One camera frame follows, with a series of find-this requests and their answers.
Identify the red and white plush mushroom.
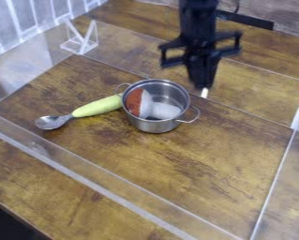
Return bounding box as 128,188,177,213
125,88,180,120

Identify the clear acrylic enclosure panel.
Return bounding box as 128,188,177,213
0,116,242,240

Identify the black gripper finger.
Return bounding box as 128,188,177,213
185,56,204,89
204,52,220,88

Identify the black baseboard strip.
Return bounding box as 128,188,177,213
216,9,274,30

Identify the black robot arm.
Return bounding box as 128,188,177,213
159,0,243,89

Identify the spoon with yellow-green handle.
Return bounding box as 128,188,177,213
35,95,121,130

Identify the clear acrylic stand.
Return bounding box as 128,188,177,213
60,20,99,55

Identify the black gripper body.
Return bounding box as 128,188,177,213
157,31,243,68

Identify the silver metal pot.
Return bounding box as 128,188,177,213
121,79,200,133

